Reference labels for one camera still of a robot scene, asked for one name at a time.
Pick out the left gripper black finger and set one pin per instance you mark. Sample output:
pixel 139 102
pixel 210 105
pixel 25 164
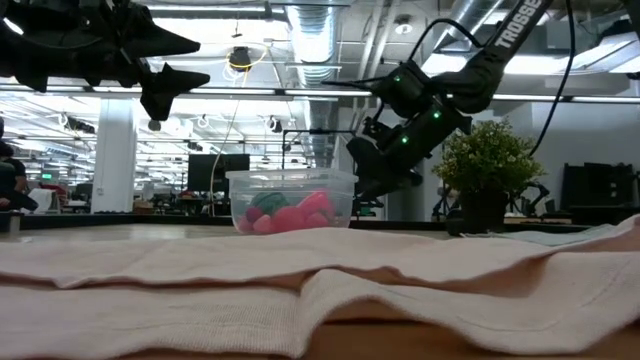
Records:
pixel 167 85
pixel 155 40

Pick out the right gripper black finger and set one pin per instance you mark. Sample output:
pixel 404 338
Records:
pixel 375 190

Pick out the pink lumpy toy fruit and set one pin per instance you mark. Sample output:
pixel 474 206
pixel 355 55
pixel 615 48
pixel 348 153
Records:
pixel 315 201

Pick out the clear plastic tupperware container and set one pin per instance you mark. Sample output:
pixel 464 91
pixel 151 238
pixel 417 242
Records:
pixel 292 182

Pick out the dark red toy fruit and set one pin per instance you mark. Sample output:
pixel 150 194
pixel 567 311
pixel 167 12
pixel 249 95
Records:
pixel 254 214

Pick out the small pink toy fruit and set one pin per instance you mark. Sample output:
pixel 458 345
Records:
pixel 245 226

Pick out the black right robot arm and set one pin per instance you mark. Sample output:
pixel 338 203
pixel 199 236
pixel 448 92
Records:
pixel 500 45

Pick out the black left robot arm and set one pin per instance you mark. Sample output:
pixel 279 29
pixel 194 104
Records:
pixel 15 60

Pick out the black background robot arm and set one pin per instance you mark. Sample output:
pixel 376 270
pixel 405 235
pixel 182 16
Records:
pixel 535 192

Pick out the black green background device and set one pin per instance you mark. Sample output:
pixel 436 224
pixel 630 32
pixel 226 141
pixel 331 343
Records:
pixel 369 210

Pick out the dark grey doorway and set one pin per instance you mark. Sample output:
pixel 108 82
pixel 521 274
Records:
pixel 412 205

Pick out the black hanging ceiling lamp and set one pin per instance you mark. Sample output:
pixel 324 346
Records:
pixel 154 126
pixel 276 125

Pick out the small dark round object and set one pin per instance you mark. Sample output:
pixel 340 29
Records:
pixel 452 229

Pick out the black computer monitor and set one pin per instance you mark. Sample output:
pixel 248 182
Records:
pixel 205 172

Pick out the white square pillar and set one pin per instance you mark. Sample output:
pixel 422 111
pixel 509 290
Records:
pixel 114 165

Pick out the long overhead light bar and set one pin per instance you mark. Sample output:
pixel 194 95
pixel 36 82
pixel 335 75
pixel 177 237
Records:
pixel 300 93

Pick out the green potted plant black pot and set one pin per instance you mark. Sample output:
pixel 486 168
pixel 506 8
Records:
pixel 487 155

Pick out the round ceiling sensor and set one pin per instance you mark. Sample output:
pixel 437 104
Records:
pixel 403 27

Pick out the person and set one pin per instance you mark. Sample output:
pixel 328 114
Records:
pixel 12 180

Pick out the grey blue microfiber cloth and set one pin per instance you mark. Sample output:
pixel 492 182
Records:
pixel 550 236

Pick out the pale pink knit cloth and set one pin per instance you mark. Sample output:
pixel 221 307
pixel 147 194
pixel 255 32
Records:
pixel 200 300

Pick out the black equipment cabinets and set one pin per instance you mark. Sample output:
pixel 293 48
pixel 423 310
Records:
pixel 600 190

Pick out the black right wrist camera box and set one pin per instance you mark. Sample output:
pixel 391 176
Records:
pixel 377 131

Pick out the black ceiling camera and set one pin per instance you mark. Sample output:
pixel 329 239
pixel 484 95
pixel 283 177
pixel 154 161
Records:
pixel 240 57

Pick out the silver corrugated ventilation duct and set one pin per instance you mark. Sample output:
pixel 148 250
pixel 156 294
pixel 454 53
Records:
pixel 312 40

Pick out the silver slanted ventilation duct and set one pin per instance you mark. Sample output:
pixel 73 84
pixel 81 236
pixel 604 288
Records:
pixel 470 10

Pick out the grey metal post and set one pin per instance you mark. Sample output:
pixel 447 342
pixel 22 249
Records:
pixel 14 222

